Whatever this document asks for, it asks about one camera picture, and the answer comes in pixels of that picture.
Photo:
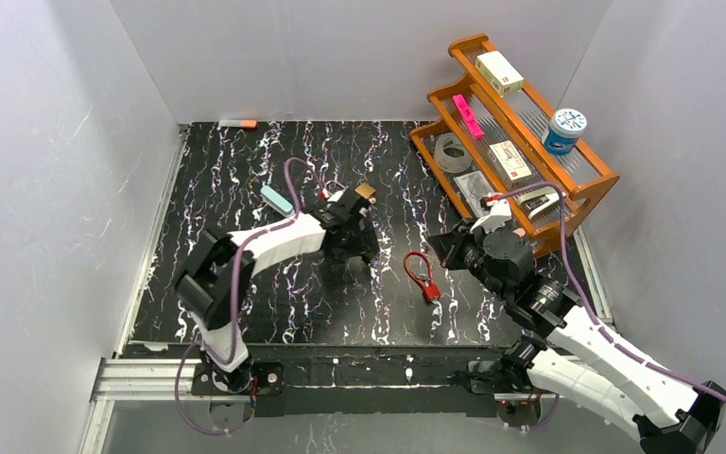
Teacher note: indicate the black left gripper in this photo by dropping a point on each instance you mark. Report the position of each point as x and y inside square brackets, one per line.
[351, 232]

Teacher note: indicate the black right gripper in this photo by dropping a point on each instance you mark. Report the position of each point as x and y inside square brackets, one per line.
[458, 249]

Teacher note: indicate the brass padlock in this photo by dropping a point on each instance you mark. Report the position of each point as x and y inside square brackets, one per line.
[367, 192]

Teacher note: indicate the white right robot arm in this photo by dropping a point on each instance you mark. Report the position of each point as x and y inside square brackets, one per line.
[582, 360]

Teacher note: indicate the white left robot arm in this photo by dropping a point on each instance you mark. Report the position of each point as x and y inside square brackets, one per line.
[213, 280]

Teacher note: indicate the silver red-lock keys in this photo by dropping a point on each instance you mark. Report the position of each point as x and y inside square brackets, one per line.
[425, 280]

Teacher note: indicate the packaged blister card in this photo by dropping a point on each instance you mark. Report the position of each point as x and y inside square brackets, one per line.
[473, 188]

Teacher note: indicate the teal white eraser block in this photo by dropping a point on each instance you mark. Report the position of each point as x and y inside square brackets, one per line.
[276, 201]

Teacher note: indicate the clear tape roll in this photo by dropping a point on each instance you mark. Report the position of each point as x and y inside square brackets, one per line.
[450, 155]

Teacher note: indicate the white red staple box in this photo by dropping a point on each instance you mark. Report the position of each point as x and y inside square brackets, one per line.
[510, 165]

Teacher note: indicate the orange wooden shelf rack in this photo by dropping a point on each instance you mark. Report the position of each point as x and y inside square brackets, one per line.
[521, 118]

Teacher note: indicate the pink highlighter marker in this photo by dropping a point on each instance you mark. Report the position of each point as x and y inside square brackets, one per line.
[468, 117]

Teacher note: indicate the blue white round jar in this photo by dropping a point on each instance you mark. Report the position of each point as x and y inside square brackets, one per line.
[564, 129]

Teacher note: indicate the orange grey marker pen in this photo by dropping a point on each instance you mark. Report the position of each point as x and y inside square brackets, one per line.
[245, 124]

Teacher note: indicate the white box top shelf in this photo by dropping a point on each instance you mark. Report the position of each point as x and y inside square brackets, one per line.
[494, 67]

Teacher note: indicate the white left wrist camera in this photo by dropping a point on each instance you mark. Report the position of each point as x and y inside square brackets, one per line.
[332, 194]

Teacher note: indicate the red cable padlock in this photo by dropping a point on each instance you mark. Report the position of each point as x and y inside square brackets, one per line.
[430, 291]

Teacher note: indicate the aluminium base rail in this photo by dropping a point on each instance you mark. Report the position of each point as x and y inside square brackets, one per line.
[295, 380]

